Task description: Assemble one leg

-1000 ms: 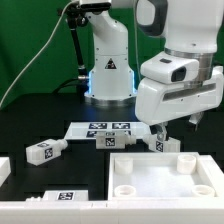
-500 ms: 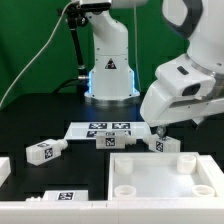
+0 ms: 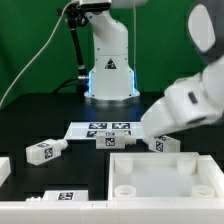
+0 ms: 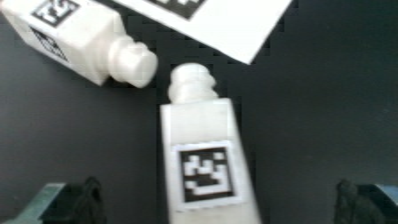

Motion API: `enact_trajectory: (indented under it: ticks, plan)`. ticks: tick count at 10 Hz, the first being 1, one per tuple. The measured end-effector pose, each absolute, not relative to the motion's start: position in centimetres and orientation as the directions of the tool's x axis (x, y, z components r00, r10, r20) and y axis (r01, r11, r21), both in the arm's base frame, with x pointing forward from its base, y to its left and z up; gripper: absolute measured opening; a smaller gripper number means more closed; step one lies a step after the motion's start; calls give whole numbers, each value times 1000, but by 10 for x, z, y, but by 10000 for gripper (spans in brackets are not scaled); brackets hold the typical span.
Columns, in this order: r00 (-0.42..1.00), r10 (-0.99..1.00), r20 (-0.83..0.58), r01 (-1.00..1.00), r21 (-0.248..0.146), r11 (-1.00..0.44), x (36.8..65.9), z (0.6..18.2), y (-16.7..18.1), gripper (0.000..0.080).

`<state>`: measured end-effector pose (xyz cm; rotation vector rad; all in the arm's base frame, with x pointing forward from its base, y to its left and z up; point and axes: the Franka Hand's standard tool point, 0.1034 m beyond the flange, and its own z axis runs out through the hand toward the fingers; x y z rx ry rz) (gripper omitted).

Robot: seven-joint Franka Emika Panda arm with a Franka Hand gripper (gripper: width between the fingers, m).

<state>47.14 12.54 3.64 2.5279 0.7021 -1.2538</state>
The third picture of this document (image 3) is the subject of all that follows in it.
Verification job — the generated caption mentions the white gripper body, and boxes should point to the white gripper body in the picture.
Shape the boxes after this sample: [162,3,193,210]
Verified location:
[140,97,180,137]

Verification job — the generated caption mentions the white square tabletop tray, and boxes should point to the white square tabletop tray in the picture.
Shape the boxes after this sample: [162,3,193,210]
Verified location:
[108,152,224,200]

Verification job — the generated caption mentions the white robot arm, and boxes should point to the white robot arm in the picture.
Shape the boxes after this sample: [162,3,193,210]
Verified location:
[81,0,224,137]

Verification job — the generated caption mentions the white marker base sheet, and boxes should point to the white marker base sheet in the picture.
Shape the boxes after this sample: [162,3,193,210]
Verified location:
[64,122,144,140]

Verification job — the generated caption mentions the white left fence block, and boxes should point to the white left fence block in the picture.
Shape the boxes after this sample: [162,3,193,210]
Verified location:
[0,157,11,187]

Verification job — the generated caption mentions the black cables at base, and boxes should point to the black cables at base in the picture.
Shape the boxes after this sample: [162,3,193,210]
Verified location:
[52,77,88,95]

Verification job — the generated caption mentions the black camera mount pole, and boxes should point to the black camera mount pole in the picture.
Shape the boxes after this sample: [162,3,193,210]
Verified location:
[57,3,90,94]

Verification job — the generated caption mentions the white front fence wall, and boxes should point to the white front fence wall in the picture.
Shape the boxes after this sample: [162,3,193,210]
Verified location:
[0,198,224,224]

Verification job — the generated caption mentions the black camera on mount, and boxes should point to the black camera on mount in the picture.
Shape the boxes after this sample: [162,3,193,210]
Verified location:
[79,0,112,12]

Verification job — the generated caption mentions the white cable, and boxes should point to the white cable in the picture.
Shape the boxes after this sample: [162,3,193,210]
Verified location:
[0,0,81,109]

